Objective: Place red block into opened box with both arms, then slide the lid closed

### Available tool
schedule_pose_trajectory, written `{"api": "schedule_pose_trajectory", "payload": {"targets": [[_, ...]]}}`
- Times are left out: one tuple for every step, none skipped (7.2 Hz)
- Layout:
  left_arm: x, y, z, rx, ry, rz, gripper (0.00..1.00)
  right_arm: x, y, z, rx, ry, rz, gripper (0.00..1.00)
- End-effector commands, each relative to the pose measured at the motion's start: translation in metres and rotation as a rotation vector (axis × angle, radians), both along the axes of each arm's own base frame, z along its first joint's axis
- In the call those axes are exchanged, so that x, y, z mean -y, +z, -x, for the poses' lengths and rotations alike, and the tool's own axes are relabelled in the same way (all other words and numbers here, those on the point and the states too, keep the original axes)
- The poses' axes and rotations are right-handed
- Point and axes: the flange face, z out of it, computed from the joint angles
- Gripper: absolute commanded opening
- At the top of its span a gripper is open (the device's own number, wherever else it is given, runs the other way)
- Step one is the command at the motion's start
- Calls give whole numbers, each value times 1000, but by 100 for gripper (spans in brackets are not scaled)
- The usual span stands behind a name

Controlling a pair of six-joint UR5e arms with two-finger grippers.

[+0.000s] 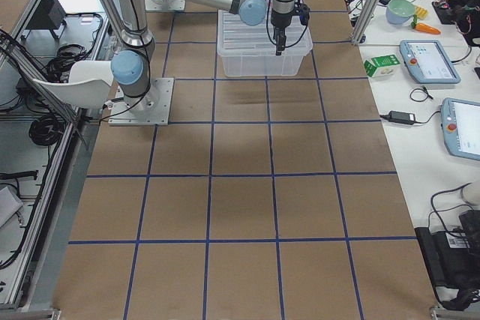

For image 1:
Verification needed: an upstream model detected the near teach pendant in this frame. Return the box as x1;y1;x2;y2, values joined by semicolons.
440;97;479;160

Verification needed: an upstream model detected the white chair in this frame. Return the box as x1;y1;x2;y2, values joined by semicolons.
33;61;113;109

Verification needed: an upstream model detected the teach pendant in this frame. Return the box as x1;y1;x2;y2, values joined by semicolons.
440;97;479;160
399;40;461;85

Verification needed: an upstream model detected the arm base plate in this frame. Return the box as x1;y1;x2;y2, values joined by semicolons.
107;78;174;126
145;0;185;13

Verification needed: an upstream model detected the toy carrot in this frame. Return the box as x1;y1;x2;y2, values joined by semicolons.
410;15;441;35

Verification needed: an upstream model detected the green white carton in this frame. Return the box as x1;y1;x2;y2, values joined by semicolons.
364;54;401;78

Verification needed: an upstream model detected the far teach pendant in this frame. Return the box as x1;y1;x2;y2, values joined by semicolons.
399;40;461;85

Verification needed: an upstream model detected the black power adapter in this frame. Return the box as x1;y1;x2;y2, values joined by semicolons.
387;110;416;125

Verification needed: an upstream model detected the green and blue bowl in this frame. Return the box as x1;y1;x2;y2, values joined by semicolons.
385;0;416;25

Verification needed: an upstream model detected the yellow toy corn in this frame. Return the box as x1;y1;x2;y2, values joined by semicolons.
414;6;428;20

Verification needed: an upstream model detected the translucent plastic storage box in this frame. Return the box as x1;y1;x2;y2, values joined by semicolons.
217;48;311;77

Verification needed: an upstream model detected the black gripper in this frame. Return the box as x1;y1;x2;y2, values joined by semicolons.
271;0;311;55

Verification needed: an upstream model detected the translucent plastic box lid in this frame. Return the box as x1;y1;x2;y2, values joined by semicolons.
217;10;313;57

